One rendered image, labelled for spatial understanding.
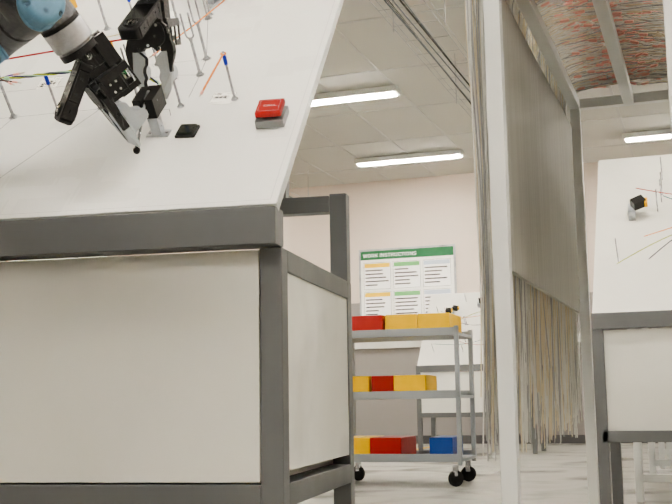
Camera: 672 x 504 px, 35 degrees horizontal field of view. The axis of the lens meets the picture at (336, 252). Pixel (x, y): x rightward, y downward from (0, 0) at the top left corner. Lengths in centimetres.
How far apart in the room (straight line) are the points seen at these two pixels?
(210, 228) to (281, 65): 54
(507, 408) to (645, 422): 252
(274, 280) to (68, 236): 38
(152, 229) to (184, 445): 37
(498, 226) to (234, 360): 53
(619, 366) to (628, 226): 73
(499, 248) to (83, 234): 74
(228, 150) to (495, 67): 52
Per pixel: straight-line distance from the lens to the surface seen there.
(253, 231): 180
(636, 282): 459
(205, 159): 198
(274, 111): 201
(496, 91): 200
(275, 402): 181
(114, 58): 196
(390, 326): 688
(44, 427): 197
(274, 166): 191
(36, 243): 195
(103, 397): 192
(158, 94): 207
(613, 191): 505
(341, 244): 238
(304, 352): 197
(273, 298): 182
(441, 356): 1084
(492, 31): 204
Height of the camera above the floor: 54
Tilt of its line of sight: 8 degrees up
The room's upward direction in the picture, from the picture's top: 1 degrees counter-clockwise
